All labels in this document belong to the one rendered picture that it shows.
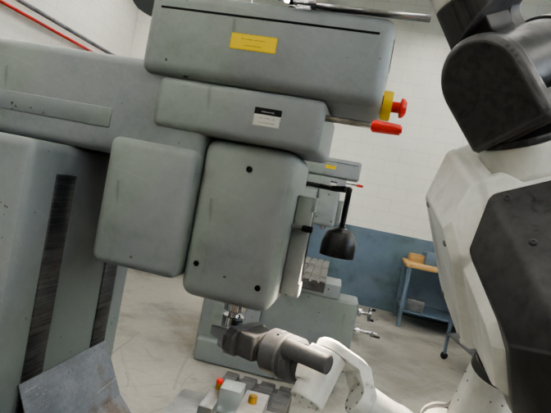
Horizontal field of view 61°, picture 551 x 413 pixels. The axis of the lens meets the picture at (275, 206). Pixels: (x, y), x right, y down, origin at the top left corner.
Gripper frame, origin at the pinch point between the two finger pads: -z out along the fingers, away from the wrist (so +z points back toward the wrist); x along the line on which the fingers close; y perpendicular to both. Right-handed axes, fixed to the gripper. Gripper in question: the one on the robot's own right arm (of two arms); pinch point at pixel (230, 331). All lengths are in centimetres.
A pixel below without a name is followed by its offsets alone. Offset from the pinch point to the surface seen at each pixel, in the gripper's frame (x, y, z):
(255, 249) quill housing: 7.3, -19.9, 8.2
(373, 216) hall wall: -604, -19, -242
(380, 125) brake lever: 0, -47, 26
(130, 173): 20.6, -29.9, -15.5
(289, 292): -3.0, -11.7, 11.1
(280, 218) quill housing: 5.3, -26.7, 11.3
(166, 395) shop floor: -151, 121, -166
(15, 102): 32, -40, -42
